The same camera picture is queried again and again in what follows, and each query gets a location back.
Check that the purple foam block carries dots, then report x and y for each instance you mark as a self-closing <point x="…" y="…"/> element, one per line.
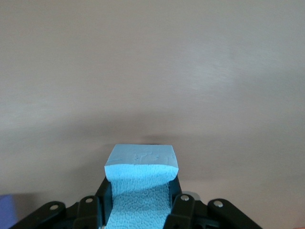
<point x="7" y="207"/>

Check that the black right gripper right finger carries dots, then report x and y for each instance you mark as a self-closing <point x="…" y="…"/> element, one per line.
<point x="190" y="210"/>

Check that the brown table cover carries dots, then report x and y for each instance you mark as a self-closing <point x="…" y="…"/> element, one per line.
<point x="152" y="71"/>

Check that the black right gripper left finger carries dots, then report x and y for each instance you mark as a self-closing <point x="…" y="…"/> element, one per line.
<point x="83" y="210"/>

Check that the blue foam block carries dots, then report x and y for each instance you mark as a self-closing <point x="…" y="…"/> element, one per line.
<point x="140" y="167"/>

